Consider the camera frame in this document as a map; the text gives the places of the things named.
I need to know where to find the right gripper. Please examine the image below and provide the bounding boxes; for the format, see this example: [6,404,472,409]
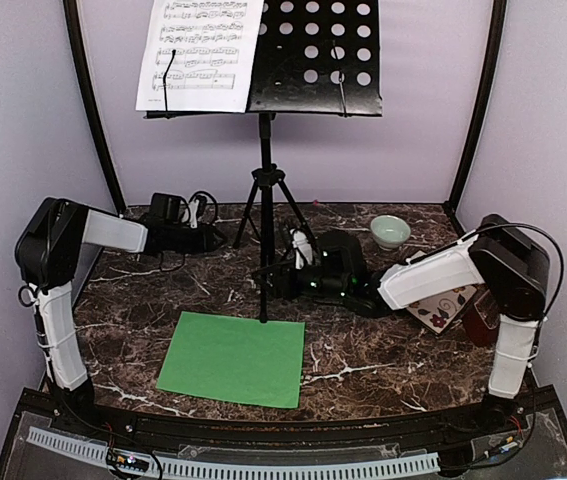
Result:
[251,257,349,301]

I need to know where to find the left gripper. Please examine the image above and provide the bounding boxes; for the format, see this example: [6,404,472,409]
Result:
[166,223,229,255]

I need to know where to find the green paper sheet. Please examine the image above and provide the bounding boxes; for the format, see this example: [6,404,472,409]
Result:
[156,312,305,409]

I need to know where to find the white sheet music paper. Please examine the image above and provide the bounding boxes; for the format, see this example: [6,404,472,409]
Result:
[135,1,264,113]

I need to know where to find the dark red wooden metronome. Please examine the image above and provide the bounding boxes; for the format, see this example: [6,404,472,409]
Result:
[462,290,499,347]

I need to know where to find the black music stand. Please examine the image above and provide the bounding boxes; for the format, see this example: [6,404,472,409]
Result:
[143,1,382,320]

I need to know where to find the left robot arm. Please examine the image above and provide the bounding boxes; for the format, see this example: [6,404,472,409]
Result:
[15,191,227,436]

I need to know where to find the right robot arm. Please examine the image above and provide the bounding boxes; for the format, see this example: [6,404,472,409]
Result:
[253,214,556,434]

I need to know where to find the pale green ceramic bowl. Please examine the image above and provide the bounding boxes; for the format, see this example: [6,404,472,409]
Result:
[370,215,411,250]

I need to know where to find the square floral plate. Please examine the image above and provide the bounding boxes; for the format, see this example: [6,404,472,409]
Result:
[405,249,479,334]

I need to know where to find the small circuit board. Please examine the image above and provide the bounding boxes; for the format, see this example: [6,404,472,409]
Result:
[106,450,150,474]

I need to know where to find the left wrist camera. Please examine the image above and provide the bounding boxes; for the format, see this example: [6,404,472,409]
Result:
[183,194,207,229]

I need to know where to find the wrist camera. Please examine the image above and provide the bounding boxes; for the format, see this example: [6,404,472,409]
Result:
[183,194,207,229]
[289,228,317,270]

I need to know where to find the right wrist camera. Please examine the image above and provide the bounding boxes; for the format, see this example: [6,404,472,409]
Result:
[289,228,317,270]

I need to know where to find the white slotted cable duct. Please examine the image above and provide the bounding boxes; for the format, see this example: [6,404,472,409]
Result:
[26,427,440,479]

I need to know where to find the black front rail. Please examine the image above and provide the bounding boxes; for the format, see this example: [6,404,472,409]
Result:
[39,398,516,452]

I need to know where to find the left black frame post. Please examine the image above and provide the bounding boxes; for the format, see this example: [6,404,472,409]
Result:
[62,0,127,214]

